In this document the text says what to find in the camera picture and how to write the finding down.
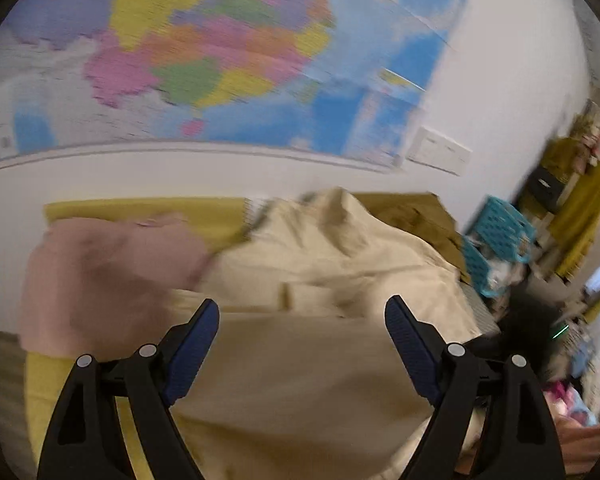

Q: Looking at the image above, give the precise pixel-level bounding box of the cream beige jacket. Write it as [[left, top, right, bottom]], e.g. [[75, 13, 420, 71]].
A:
[[174, 188, 479, 479]]

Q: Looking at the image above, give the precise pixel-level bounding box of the person's right hand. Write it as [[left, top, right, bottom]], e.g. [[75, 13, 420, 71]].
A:
[[555, 416, 600, 476]]

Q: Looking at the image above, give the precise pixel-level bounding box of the lower blue plastic basket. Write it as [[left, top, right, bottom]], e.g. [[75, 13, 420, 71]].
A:
[[462, 236, 513, 298]]

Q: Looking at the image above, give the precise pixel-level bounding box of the blue plastic basket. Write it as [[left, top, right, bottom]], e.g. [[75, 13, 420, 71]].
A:
[[475, 196, 535, 263], [462, 236, 513, 298]]

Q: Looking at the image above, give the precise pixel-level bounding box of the pink folded garment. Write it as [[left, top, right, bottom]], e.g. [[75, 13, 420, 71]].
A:
[[18, 216, 211, 361]]

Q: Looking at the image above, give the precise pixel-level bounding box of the upper blue plastic basket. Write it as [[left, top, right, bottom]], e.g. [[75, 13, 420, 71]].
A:
[[475, 196, 535, 263]]

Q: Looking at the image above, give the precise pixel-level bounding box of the mustard yellow hanging garment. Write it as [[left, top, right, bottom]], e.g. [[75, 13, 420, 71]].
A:
[[518, 136, 600, 283]]

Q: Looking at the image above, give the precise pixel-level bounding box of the dark olive garment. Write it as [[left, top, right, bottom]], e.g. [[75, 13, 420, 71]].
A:
[[354, 193, 471, 285]]

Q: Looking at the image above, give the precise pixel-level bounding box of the black bag on rack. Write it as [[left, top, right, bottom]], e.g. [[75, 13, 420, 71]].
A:
[[524, 166, 566, 214]]

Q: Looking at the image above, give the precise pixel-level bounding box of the yellow bed sheet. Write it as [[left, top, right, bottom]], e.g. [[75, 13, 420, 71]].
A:
[[19, 198, 268, 479]]

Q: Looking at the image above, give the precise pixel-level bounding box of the white wall switch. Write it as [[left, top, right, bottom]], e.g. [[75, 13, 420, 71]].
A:
[[446, 141, 472, 176]]

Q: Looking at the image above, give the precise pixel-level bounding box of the white middle wall socket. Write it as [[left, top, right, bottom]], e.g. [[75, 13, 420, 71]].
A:
[[427, 132, 457, 174]]

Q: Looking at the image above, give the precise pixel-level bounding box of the white wall socket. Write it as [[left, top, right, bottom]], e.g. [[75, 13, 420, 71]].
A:
[[406, 127, 439, 166], [427, 132, 457, 174]]

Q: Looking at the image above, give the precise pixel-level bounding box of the white left wall socket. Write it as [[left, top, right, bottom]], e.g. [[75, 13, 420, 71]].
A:
[[406, 127, 439, 166]]

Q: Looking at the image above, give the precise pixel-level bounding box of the colourful wall map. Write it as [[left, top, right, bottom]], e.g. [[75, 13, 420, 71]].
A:
[[0, 0, 466, 166]]

